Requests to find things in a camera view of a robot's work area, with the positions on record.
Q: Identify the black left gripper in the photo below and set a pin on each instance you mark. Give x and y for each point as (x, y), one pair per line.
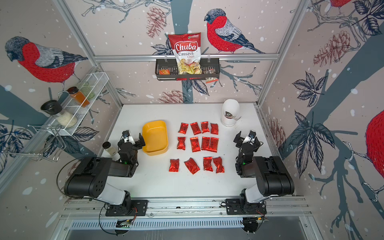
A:
(142, 142)

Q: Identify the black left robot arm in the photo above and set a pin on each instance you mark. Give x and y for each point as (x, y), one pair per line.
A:
(89, 179)

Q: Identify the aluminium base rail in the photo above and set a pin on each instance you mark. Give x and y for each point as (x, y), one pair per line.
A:
(173, 215)

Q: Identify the red tea bags pile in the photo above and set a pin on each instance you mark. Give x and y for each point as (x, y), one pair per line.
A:
(219, 165)

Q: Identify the yellow plastic storage box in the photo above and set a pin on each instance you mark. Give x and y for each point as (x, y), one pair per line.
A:
(156, 138)

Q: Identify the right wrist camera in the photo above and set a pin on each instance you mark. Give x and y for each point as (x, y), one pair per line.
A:
(247, 140)

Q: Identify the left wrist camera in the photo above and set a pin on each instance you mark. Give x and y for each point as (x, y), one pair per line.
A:
(129, 138)

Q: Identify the orange spice jar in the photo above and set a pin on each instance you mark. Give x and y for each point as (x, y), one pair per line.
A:
(78, 97)

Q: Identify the chrome wire rack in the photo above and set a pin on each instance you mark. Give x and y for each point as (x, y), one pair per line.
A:
(34, 143)

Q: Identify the white paper cup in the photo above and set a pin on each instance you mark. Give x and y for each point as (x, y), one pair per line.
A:
(230, 112)

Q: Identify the black wire wall basket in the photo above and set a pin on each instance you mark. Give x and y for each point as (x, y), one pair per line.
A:
(167, 70)

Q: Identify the black lid salt jar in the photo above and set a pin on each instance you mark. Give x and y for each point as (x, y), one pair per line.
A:
(62, 116)

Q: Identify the green item on shelf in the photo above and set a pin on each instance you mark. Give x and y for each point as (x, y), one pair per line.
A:
(87, 91)

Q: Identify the white wire wall shelf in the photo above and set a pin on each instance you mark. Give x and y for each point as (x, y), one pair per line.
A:
(98, 81)

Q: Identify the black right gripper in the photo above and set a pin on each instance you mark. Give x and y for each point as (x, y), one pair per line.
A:
(239, 140)

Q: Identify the small glass spice jar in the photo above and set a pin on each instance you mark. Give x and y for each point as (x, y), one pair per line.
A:
(107, 146)

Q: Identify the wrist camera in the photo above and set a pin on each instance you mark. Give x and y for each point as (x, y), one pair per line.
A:
(247, 140)
(129, 138)

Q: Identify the Chuba cassava chips bag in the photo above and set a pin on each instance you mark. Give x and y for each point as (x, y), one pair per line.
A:
(187, 50)

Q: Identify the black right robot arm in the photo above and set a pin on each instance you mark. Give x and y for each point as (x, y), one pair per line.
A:
(271, 175)

